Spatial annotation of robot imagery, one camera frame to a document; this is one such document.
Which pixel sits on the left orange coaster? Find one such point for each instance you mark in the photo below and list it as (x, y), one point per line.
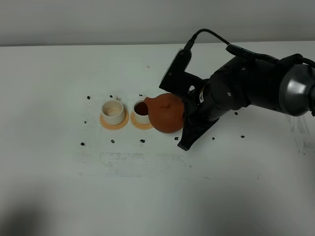
(105, 125)

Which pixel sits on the white teacup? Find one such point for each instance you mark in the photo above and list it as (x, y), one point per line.
(140, 110)
(112, 111)

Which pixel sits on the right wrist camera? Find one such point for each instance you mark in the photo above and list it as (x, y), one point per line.
(180, 83)

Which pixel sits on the left white teacup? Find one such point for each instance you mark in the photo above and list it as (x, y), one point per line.
(112, 111)

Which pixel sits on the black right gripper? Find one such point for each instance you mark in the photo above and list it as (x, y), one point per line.
(233, 86)

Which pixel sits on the brown clay teapot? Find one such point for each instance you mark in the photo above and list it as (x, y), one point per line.
(165, 112)

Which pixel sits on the right orange coaster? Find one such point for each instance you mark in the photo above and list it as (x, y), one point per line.
(138, 125)

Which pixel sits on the right white teacup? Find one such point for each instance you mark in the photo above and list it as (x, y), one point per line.
(140, 110)

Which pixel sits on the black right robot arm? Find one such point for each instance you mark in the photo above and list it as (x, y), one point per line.
(286, 86)

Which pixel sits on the orange coaster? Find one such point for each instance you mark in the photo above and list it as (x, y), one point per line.
(105, 125)
(138, 125)

